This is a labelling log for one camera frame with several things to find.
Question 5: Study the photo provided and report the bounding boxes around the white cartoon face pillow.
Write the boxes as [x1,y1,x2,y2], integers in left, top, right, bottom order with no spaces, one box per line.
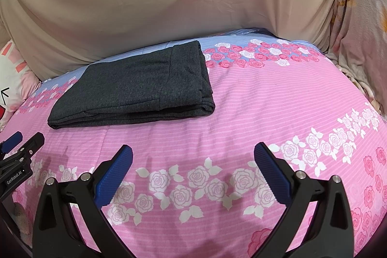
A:
[0,40,41,131]

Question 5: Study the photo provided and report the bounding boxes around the dark grey pants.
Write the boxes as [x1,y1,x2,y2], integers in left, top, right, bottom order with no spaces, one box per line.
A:
[48,41,215,130]

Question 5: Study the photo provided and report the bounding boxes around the floral beige blanket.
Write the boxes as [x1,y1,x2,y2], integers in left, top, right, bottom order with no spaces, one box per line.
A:
[326,0,386,117]

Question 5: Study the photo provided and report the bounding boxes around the pink floral bed sheet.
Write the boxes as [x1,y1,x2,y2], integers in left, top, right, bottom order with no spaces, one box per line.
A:
[1,34,386,257]

